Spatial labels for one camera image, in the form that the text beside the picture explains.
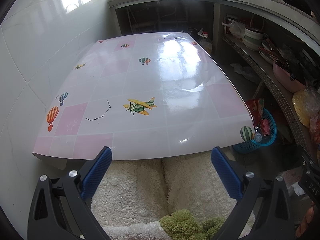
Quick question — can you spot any grey perforated shelf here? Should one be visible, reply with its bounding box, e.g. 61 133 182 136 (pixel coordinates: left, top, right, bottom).
221 34 310 153

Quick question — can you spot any stack of white bowls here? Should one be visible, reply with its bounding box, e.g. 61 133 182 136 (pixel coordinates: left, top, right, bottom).
242 27 264 52

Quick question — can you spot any concrete counter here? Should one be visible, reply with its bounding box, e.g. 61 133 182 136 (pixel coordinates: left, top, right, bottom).
108 0 320 55

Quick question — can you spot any crumpled white plastic scrap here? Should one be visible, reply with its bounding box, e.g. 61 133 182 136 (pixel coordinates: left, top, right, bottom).
230 63 253 76

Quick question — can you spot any stack of plates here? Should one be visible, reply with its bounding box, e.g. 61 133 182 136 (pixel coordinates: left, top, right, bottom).
259 39 278 64

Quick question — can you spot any red plastic snack bag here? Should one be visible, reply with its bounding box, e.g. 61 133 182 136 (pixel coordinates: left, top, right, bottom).
245 97 265 128

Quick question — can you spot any green fleece trim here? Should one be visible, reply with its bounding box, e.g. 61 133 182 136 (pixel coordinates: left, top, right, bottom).
160 209 225 240

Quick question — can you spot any yellow plastic bag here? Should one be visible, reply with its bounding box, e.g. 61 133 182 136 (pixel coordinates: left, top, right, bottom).
292 87 320 129

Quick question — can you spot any red drink can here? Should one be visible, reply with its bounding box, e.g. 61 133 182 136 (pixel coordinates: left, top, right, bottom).
260 119 272 136

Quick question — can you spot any person's right hand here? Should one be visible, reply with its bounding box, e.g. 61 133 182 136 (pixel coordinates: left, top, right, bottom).
295 202 320 240

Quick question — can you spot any pink bowl on shelf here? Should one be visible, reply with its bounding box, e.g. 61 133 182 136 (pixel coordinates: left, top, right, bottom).
272 60 308 93

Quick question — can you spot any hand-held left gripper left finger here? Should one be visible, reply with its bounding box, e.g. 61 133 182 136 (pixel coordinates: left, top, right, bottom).
27 146 113 240

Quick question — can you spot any white plastic bag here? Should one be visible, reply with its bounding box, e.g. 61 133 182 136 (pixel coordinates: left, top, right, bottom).
222 21 246 38

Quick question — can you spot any pink printed table cover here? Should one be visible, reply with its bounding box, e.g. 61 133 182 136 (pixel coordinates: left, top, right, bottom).
32 32 254 170

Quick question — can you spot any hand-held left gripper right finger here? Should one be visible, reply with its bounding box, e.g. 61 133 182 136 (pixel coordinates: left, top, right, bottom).
211 147 297 240

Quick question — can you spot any cooking oil bottle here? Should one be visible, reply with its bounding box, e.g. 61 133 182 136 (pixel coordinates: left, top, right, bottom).
200 32 213 54

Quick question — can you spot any blue plastic mesh basket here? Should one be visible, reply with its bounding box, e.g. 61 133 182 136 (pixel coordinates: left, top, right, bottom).
232 107 277 155

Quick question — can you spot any white fluffy rug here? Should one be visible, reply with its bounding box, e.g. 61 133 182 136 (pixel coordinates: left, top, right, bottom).
80 150 255 240

